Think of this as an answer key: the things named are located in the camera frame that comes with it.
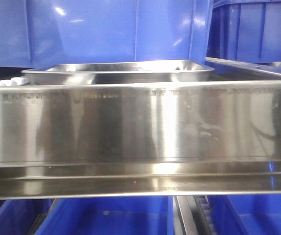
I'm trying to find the white roller track left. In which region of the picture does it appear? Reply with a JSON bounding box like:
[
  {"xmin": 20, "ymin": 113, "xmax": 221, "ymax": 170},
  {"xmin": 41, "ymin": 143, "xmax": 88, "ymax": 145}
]
[{"xmin": 0, "ymin": 76, "xmax": 29, "ymax": 87}]

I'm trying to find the stainless steel shelf front panel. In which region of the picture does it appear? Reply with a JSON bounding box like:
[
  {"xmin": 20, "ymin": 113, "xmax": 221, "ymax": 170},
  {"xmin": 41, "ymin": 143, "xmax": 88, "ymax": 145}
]
[{"xmin": 0, "ymin": 80, "xmax": 281, "ymax": 199}]

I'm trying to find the blue bin lower centre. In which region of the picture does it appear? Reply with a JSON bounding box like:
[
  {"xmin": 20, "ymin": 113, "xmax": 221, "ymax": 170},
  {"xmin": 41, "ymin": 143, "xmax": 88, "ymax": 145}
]
[{"xmin": 36, "ymin": 196, "xmax": 174, "ymax": 235}]

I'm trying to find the blue bin lower left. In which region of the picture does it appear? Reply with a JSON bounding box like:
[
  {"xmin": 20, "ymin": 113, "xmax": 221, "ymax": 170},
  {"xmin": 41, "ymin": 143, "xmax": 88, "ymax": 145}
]
[{"xmin": 0, "ymin": 199, "xmax": 53, "ymax": 235}]

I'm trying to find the blue crate upper right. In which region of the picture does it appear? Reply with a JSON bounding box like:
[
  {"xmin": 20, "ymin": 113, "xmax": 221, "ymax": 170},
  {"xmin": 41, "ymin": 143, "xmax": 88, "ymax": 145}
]
[{"xmin": 207, "ymin": 0, "xmax": 281, "ymax": 64}]

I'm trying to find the large blue bin upper centre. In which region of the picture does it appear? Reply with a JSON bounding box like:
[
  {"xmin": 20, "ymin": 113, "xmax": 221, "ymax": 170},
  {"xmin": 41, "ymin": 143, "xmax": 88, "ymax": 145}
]
[{"xmin": 0, "ymin": 0, "xmax": 213, "ymax": 68}]

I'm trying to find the silver tray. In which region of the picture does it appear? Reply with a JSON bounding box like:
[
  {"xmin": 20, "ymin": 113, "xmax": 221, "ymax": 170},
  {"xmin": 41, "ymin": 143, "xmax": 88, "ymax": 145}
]
[{"xmin": 22, "ymin": 60, "xmax": 214, "ymax": 85}]

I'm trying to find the lower roller track rail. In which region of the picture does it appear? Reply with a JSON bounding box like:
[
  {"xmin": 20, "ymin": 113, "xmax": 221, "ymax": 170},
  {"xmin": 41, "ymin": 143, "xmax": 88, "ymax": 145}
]
[{"xmin": 173, "ymin": 195, "xmax": 217, "ymax": 235}]

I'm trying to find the blue bin lower right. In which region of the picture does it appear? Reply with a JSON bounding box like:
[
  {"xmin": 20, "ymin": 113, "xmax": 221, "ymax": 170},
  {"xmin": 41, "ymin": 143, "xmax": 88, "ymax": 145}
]
[{"xmin": 208, "ymin": 194, "xmax": 281, "ymax": 235}]

